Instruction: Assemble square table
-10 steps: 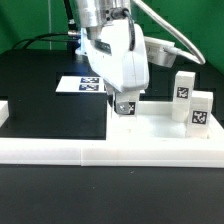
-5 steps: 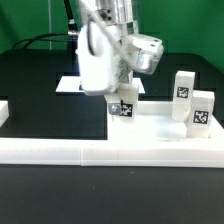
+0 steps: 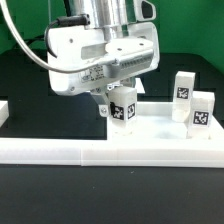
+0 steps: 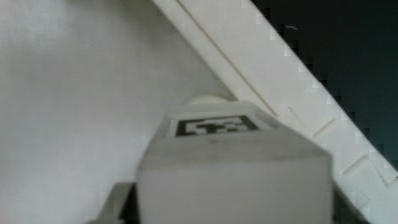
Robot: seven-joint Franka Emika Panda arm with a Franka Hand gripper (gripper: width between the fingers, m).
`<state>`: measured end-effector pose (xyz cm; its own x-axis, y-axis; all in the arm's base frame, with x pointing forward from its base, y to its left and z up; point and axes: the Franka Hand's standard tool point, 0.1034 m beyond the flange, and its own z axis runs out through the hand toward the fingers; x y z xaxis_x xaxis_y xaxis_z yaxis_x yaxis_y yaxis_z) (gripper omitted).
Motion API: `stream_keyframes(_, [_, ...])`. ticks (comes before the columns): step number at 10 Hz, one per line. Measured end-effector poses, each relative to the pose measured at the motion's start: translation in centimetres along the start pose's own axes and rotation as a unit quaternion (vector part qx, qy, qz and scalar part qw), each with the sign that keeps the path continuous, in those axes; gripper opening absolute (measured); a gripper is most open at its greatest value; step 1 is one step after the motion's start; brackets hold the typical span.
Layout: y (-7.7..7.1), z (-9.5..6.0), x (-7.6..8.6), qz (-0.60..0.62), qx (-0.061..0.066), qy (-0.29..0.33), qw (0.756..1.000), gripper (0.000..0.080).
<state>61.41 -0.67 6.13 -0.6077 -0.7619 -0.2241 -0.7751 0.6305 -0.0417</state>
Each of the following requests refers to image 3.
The white square table top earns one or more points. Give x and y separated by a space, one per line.
154 121

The white marker tag plate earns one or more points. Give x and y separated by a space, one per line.
139 86

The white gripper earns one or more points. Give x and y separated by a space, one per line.
88 61

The white U-shaped obstacle fence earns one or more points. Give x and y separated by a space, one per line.
113 152

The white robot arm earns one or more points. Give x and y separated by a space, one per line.
110 16

